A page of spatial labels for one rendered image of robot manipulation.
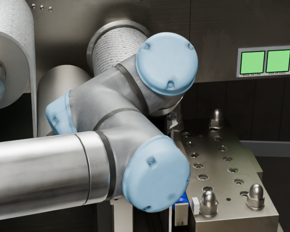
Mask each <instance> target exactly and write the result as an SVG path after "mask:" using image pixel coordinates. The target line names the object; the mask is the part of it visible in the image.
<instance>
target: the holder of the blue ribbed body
mask: <svg viewBox="0 0 290 232"><path fill-rule="evenodd" d="M188 206H189V204H188V203H175V207H174V210H173V209H172V213H173V216H174V226H184V225H188Z"/></svg>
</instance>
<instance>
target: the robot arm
mask: <svg viewBox="0 0 290 232"><path fill-rule="evenodd" d="M197 69H198V58H197V53H196V51H195V49H194V46H193V45H192V44H191V43H190V42H189V41H188V40H187V39H186V38H184V37H182V36H181V35H178V34H175V33H170V32H163V33H158V34H155V35H153V36H151V37H150V38H149V39H147V40H146V41H145V42H144V43H143V44H142V45H141V46H140V48H139V49H138V51H137V53H135V54H134V55H132V56H130V57H128V58H127V59H125V60H123V61H121V62H119V63H118V64H117V65H115V66H113V67H112V68H110V69H108V70H106V71H105V72H103V73H101V74H99V75H98V76H96V77H94V78H92V79H90V80H89V81H87V82H85V83H83V84H82V85H80V86H78V87H76V88H75V89H73V90H68V91H67V92H66V94H65V95H63V96H62V97H60V98H58V99H57V100H55V101H53V102H52V103H50V104H49V105H48V106H47V108H46V111H45V114H46V118H47V120H48V122H49V124H50V126H51V128H52V130H53V132H54V134H55V135H54V136H47V137H39V138H32V139H22V140H14V141H7V142H0V220H3V219H9V218H14V217H19V216H25V215H31V214H37V213H42V212H47V211H53V210H58V209H65V208H71V207H76V206H82V205H87V204H92V203H99V202H102V201H108V200H114V199H119V198H125V199H126V200H127V201H128V202H129V203H130V204H131V205H133V206H135V207H136V208H137V209H140V210H142V211H145V212H148V213H154V212H159V211H162V210H165V209H167V208H169V207H171V206H172V205H173V204H175V203H176V202H177V201H178V200H179V199H180V198H181V197H182V195H183V194H184V192H185V191H186V189H187V187H188V184H189V180H190V177H191V176H190V173H191V172H190V165H189V162H188V160H187V158H186V157H185V156H184V154H183V153H182V152H181V151H180V150H179V149H178V148H177V147H176V145H175V143H174V141H173V140H172V139H171V138H170V137H168V129H171V128H172V127H174V126H176V125H177V124H178V119H177V113H175V112H172V110H173V109H174V108H175V107H176V106H177V105H178V103H179V102H180V101H181V99H182V98H183V95H184V94H185V92H186V91H187V90H188V89H189V88H190V87H191V86H192V85H193V83H194V81H195V77H196V73H197Z"/></svg>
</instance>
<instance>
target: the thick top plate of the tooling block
mask: <svg viewBox="0 0 290 232"><path fill-rule="evenodd" d="M223 118H224V127H223V128H220V129H214V128H211V127H209V118H197V119H183V121H184V130H182V131H180V132H174V142H179V141H181V142H182V144H183V147H184V149H185V152H186V155H187V157H188V160H189V162H190V172H191V173H190V176H191V177H190V180H189V184H188V187H187V189H186V191H185V193H186V197H187V199H188V202H189V205H190V206H189V207H188V228H189V231H190V232H277V230H278V219H279V214H278V212H277V210H276V208H275V206H274V204H273V203H272V201H271V199H270V197H269V195H268V193H267V191H266V189H265V187H264V186H263V184H262V182H261V180H260V178H259V176H258V174H257V172H256V171H255V169H254V167H253V165H252V163H251V161H250V159H249V158H248V156H247V154H246V152H245V150H244V148H243V146H242V145H241V143H240V141H239V139H238V137H237V135H236V133H235V132H234V130H233V128H232V126H231V124H230V122H229V120H228V118H227V117H226V116H224V117H223ZM253 184H260V185H261V186H262V188H263V195H264V197H265V201H264V202H265V207H264V208H262V209H259V210H255V209H250V208H248V207H247V206H246V200H247V194H248V193H249V190H250V188H251V186H252V185H253ZM206 191H212V192H213V193H214V194H215V196H216V202H217V209H218V213H217V215H215V216H213V217H205V216H202V215H200V214H197V215H194V213H193V211H192V208H191V204H192V197H197V198H198V201H199V203H200V200H202V195H203V194H204V192H206Z"/></svg>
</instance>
